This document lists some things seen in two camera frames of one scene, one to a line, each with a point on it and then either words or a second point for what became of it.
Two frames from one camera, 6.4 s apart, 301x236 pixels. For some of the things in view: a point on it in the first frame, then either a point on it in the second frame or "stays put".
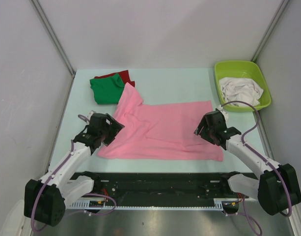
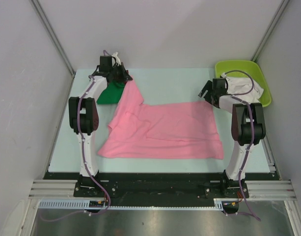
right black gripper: (203, 122) -> (208, 87)
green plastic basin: (241, 69) stays put
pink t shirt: (160, 131) stays put
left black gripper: (115, 128) -> (124, 76)
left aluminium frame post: (53, 35) stays put
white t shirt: (241, 89) stays put
